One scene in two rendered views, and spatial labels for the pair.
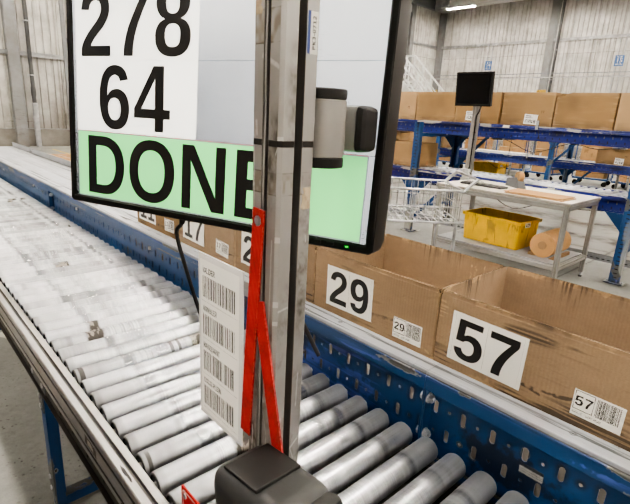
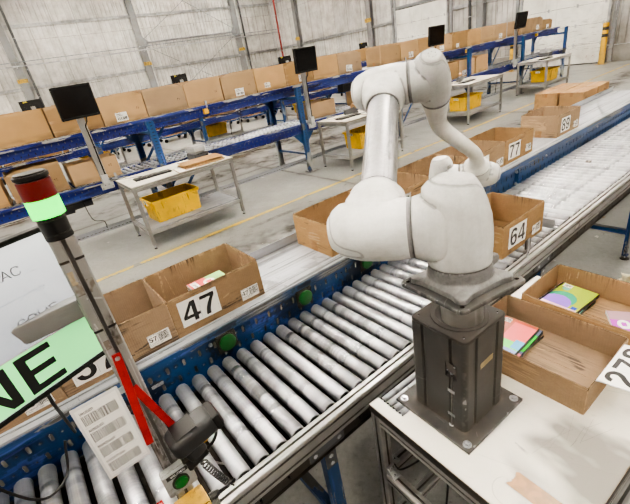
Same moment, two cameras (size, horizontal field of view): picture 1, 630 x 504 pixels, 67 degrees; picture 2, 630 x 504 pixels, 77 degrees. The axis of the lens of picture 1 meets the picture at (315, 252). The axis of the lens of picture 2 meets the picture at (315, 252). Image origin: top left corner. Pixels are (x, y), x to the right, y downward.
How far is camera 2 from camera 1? 70 cm
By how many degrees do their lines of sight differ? 75
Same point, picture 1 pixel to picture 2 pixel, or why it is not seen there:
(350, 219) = not seen: hidden behind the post
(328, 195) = (86, 337)
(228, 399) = (132, 446)
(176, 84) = not seen: outside the picture
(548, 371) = (131, 342)
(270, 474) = (189, 422)
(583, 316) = not seen: hidden behind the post
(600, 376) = (151, 324)
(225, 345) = (118, 427)
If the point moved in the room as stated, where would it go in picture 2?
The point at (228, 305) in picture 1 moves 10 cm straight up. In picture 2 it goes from (112, 409) to (91, 370)
